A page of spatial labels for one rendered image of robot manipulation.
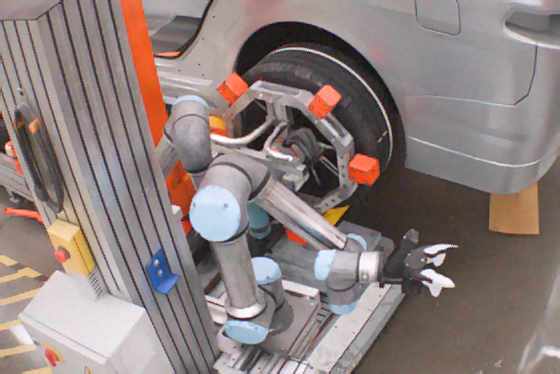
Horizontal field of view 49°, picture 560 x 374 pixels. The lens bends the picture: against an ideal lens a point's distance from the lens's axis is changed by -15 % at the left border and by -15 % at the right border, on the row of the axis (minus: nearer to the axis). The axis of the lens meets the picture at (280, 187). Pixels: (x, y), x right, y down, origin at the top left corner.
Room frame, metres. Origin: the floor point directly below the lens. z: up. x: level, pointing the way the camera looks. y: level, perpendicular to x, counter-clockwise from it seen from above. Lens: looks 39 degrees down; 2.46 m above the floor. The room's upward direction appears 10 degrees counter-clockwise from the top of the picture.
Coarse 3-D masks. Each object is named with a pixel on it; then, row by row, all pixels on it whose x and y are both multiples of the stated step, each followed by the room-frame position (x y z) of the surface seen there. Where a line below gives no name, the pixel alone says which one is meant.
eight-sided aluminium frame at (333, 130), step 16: (256, 96) 2.22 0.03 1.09; (272, 96) 2.18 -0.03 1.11; (288, 96) 2.14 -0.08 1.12; (304, 96) 2.12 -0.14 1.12; (240, 112) 2.34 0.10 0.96; (304, 112) 2.09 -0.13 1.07; (240, 128) 2.35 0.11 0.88; (320, 128) 2.06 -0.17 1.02; (336, 128) 2.07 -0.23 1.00; (336, 144) 2.02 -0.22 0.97; (352, 144) 2.04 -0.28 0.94; (336, 192) 2.04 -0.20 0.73; (352, 192) 2.01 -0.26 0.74; (320, 208) 2.09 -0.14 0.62
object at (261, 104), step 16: (256, 112) 2.44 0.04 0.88; (272, 128) 2.33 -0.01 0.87; (256, 144) 2.39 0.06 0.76; (320, 144) 2.19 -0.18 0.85; (304, 160) 2.40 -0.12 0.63; (320, 160) 2.20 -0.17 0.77; (336, 160) 2.38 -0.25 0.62; (320, 176) 2.22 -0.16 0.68; (336, 176) 2.25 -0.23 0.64; (320, 192) 2.19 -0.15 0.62
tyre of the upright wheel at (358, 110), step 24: (312, 48) 2.37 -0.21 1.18; (264, 72) 2.30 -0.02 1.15; (288, 72) 2.23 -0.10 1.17; (312, 72) 2.20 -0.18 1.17; (336, 72) 2.22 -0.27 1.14; (360, 72) 2.25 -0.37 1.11; (360, 96) 2.16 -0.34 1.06; (384, 96) 2.22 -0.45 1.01; (360, 120) 2.07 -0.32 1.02; (384, 120) 2.15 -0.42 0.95; (360, 144) 2.05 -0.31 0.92; (384, 144) 2.10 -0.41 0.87; (360, 192) 2.07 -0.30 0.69
